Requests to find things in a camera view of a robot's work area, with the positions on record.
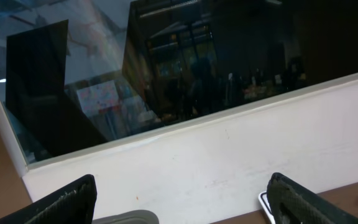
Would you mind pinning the grey plastic mesh basket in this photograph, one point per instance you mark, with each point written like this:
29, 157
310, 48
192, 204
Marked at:
132, 217

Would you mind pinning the glass window pane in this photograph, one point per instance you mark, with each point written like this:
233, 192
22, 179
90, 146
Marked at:
75, 74

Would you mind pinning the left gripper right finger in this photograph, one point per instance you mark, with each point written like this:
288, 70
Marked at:
290, 202

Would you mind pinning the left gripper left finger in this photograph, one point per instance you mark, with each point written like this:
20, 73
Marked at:
71, 204

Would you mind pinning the white barcode scanner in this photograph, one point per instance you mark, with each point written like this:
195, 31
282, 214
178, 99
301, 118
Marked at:
263, 200

